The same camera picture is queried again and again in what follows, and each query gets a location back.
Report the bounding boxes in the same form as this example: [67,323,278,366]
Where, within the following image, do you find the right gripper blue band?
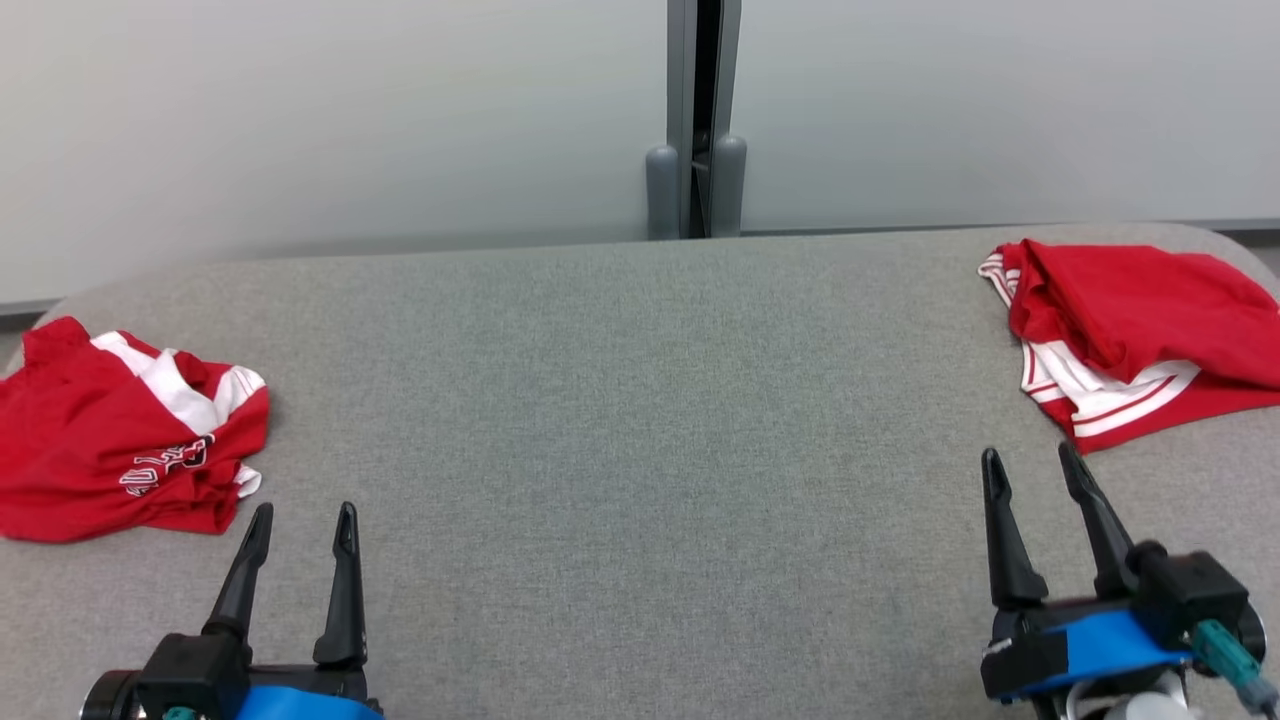
[980,441,1268,701]

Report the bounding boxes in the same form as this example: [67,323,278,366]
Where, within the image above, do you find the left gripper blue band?
[80,501,384,720]

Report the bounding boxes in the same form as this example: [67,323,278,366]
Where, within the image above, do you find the red and white basketball jersey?
[978,238,1280,456]

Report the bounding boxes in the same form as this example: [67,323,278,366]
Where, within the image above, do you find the red shorts with Bulls print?
[0,316,271,544]

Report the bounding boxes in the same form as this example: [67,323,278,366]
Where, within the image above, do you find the grey fabric work surface cover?
[0,222,1280,720]

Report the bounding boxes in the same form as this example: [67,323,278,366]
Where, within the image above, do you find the teal right camera cable plug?
[1190,620,1280,716]

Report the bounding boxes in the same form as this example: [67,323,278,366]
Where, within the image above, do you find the grey cylindrical post foot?
[645,145,681,241]
[710,135,748,238]

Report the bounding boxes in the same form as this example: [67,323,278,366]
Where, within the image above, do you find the grey partition post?
[666,0,743,239]

